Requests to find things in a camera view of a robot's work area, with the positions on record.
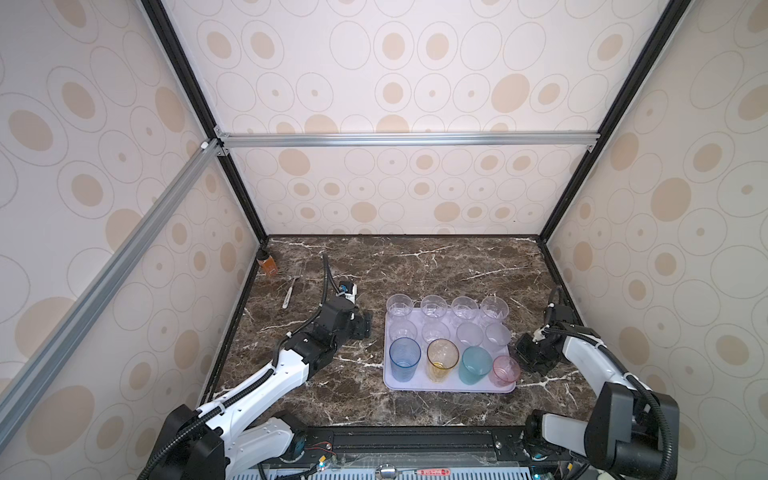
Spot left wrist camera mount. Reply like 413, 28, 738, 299
337, 280, 358, 303

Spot yellow glass mug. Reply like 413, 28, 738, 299
427, 339, 460, 383

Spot clear ribbed small glass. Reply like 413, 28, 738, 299
388, 320, 418, 341

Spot black corrugated cable right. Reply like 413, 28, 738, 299
542, 286, 679, 480

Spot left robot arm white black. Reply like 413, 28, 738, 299
138, 294, 373, 479

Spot aluminium frame bar left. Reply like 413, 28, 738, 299
1, 138, 222, 449

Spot aluminium frame bar horizontal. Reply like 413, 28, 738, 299
219, 130, 600, 150

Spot lavender plastic tray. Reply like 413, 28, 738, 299
383, 309, 520, 394

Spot teal dimpled plastic tumbler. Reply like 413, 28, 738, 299
459, 346, 493, 385

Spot frosted dimpled small cup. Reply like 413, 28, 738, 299
483, 323, 511, 355

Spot red handled screwdriver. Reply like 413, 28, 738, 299
375, 465, 451, 480

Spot small amber bottle black cap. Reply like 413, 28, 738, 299
256, 247, 278, 277

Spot frosted dimpled tall cup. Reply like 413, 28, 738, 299
456, 322, 484, 347

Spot tall blue plastic tumbler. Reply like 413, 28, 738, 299
389, 337, 421, 383

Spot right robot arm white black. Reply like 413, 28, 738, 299
515, 325, 680, 479

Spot black corrugated cable left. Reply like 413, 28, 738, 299
136, 253, 337, 480

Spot black corrugated cable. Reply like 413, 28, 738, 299
542, 286, 679, 480
136, 253, 337, 480

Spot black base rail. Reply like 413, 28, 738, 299
155, 423, 676, 480

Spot white small utensil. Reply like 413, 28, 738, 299
281, 277, 299, 310

